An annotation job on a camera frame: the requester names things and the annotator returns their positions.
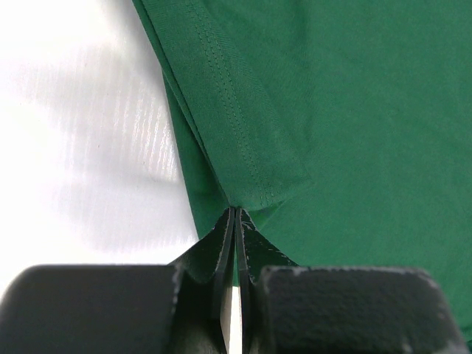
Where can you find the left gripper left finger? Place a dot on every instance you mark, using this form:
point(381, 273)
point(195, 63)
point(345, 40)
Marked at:
point(181, 307)

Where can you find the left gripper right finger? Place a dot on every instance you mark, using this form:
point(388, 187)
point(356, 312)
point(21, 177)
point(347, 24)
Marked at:
point(287, 308)

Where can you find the green t-shirt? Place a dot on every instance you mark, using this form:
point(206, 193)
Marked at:
point(342, 127)

